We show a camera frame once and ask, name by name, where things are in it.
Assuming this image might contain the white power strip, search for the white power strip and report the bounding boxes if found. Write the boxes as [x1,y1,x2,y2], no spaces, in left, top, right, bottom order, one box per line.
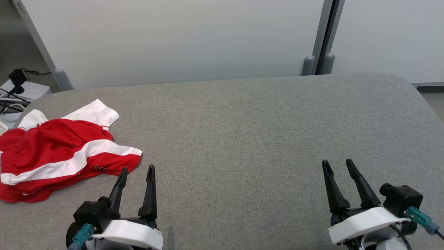
[0,80,51,130]

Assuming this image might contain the grey partition post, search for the grey partition post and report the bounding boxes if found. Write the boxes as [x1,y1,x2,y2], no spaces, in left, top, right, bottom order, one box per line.
[301,0,334,76]
[11,0,74,91]
[319,0,346,75]

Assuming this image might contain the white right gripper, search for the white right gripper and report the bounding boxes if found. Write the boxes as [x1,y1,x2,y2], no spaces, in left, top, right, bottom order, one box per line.
[322,159,417,250]

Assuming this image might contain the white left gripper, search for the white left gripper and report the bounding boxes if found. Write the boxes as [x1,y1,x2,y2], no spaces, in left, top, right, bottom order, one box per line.
[93,165,163,250]

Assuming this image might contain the thin black cable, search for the thin black cable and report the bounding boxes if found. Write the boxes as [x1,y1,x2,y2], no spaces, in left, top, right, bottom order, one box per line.
[0,88,32,105]
[21,68,52,76]
[0,103,25,115]

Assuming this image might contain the red shorts white stripe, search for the red shorts white stripe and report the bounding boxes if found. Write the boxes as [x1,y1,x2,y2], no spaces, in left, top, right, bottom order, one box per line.
[0,118,143,204]

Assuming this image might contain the black plug adapter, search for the black plug adapter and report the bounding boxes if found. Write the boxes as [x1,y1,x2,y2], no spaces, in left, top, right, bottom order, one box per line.
[9,69,28,95]

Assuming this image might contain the red jersey white sleeves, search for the red jersey white sleeves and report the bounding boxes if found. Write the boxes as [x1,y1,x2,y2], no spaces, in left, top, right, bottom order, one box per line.
[16,99,120,132]

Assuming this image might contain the grey skirting rail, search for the grey skirting rail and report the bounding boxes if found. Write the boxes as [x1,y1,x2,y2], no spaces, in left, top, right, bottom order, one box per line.
[411,82,444,93]

